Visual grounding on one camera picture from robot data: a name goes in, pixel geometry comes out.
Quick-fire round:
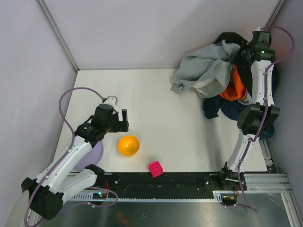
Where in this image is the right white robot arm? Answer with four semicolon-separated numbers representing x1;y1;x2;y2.
216;30;280;190

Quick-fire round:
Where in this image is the grey cloth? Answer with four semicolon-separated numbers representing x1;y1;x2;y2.
170;40;240;99

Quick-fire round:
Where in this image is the grey slotted cable duct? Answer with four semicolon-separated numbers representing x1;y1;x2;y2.
69;190;237;203

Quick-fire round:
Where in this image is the left aluminium corner post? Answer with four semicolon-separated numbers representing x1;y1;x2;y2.
35;0;79;73

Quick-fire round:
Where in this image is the yellow plastic bowl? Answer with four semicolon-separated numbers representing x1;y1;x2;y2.
118;135;140;157

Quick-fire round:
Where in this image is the aluminium corner post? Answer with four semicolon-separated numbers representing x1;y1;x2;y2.
263;0;289;31
35;0;79;73

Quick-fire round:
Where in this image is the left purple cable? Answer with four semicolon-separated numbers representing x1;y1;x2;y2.
23;87;119;227

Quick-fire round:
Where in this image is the pink cube block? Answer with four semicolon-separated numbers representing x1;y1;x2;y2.
148;161;163;178

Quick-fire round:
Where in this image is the dark blue cloth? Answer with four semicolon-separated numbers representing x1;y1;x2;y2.
202;96;280;138

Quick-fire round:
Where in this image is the purple cable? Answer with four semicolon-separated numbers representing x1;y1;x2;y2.
23;87;119;227
238;26;294;212

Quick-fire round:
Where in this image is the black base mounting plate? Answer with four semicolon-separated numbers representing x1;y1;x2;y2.
95;172;247;199

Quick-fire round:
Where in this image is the black cloth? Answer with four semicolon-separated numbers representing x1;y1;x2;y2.
214;32;279;94

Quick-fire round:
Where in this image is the aluminium frame rail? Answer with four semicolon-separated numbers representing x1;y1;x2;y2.
245;139;303;227

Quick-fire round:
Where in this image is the purple plastic plate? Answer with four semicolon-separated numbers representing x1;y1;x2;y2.
74;141;104;172

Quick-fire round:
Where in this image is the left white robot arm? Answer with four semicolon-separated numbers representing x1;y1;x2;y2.
21;104;129;220

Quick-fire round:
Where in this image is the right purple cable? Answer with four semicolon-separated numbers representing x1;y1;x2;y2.
238;26;294;212

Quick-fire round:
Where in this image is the right aluminium corner post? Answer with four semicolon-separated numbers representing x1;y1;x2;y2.
263;0;289;31

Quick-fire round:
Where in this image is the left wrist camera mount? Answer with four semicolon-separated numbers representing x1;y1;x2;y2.
103;96;118;111

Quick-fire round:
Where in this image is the orange cloth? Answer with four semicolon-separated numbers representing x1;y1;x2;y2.
219;66;248;101

